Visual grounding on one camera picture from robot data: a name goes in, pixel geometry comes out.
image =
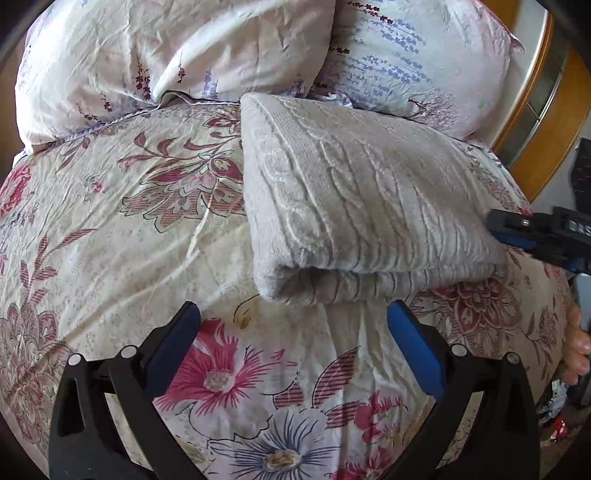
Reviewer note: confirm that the colourful clutter beside bed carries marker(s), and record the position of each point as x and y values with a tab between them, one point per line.
556	410

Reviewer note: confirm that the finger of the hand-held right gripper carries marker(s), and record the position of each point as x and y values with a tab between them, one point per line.
517	242
510	222

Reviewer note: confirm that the dark object beside bed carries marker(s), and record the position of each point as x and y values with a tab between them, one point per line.
582	166

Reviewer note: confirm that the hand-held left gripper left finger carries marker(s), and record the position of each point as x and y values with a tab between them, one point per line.
174	344

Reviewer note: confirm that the person's right hand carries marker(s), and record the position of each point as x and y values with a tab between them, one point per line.
579	346

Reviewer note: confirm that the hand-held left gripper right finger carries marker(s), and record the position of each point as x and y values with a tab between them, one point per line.
415	346

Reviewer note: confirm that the blue floral pillow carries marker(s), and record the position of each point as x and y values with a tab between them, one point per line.
415	55

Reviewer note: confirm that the floral bed quilt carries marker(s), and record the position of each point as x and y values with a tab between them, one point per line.
138	240

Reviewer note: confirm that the white floral pillow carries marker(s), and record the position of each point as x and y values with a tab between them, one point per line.
161	55

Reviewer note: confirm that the grey textured cloth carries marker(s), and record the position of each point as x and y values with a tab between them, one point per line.
360	194

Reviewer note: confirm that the wooden headboard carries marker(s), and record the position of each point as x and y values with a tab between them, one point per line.
554	120

